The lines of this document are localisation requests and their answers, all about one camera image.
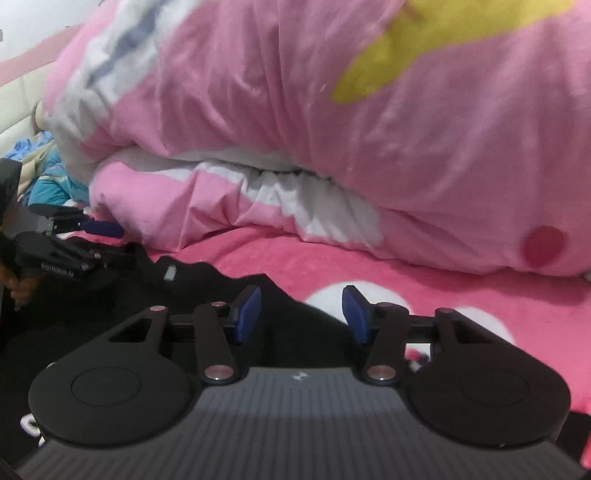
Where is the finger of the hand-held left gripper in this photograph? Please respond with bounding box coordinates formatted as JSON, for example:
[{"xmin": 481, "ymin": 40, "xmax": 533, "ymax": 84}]
[
  {"xmin": 53, "ymin": 217, "xmax": 126, "ymax": 241},
  {"xmin": 90, "ymin": 244, "xmax": 139, "ymax": 274}
]

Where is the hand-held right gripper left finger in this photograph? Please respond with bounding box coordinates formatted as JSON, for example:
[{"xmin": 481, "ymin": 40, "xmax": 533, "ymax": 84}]
[{"xmin": 108, "ymin": 285, "xmax": 264, "ymax": 385}]

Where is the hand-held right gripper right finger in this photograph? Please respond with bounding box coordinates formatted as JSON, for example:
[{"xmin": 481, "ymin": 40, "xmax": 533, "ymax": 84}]
[{"xmin": 342, "ymin": 285, "xmax": 485, "ymax": 385}]

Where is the black printed t-shirt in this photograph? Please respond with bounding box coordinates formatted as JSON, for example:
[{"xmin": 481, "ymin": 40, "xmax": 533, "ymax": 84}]
[{"xmin": 0, "ymin": 244, "xmax": 370, "ymax": 462}]

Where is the person's left hand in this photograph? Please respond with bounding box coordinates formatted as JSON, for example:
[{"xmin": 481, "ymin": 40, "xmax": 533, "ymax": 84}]
[{"xmin": 7, "ymin": 263, "xmax": 41, "ymax": 311}]

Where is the blue floral quilt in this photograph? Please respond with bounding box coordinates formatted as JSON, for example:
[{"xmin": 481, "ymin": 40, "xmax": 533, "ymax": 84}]
[{"xmin": 11, "ymin": 131, "xmax": 90, "ymax": 208}]

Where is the pink floral blanket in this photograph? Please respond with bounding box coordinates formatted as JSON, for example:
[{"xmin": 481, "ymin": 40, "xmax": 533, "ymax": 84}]
[{"xmin": 171, "ymin": 226, "xmax": 591, "ymax": 416}]

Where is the beige cloth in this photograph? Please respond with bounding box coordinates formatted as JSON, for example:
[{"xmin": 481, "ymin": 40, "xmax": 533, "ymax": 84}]
[{"xmin": 28, "ymin": 100, "xmax": 52, "ymax": 136}]

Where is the pink and white headboard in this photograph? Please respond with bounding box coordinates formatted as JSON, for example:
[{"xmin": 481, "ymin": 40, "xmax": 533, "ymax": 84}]
[{"xmin": 0, "ymin": 23, "xmax": 84, "ymax": 158}]

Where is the pink printed quilt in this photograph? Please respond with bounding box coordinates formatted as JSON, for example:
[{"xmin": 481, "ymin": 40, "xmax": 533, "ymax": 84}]
[{"xmin": 41, "ymin": 0, "xmax": 591, "ymax": 278}]

